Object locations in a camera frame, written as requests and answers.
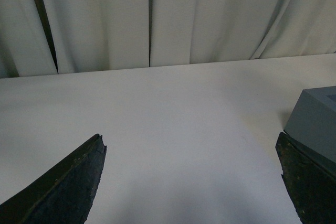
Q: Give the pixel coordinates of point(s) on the white curtain backdrop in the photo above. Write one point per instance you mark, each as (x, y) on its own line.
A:
(43, 37)

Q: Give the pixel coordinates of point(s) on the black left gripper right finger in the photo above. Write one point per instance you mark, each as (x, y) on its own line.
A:
(309, 179)

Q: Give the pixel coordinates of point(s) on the gray base block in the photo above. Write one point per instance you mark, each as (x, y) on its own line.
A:
(312, 121)

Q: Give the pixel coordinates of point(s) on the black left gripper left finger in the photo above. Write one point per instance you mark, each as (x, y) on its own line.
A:
(63, 194)

